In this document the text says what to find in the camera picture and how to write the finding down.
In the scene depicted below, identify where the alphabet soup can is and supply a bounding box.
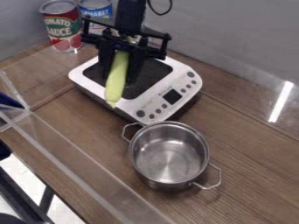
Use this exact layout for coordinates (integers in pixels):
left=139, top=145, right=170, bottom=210
left=79, top=0, right=115, bottom=33

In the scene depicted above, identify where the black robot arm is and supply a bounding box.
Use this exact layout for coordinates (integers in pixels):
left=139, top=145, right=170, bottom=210
left=81, top=0, right=173, bottom=85

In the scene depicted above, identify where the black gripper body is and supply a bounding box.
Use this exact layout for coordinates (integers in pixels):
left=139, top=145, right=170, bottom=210
left=82, top=0, right=174, bottom=60

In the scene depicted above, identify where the black metal table frame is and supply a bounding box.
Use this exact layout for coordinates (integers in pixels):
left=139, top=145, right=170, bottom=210
left=0, top=167, right=55, bottom=224

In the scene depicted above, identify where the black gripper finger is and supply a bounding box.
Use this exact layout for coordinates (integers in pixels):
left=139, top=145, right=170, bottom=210
left=98, top=29, right=117, bottom=79
left=126, top=38, right=149, bottom=86

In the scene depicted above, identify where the dark blue object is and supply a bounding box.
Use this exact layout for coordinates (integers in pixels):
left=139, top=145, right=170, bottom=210
left=0, top=92, right=25, bottom=109

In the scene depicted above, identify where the stainless steel pot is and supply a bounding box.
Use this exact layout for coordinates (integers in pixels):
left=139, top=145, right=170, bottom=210
left=122, top=121, right=222, bottom=191

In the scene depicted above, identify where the clear acrylic barrier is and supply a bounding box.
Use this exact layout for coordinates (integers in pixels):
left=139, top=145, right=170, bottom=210
left=0, top=69, right=177, bottom=224

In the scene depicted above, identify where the tomato sauce can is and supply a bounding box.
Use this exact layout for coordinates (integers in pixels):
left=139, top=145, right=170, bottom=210
left=41, top=0, right=83, bottom=52

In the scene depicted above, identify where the white and black stove top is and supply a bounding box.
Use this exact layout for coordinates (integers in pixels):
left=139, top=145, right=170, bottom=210
left=69, top=57, right=202, bottom=124

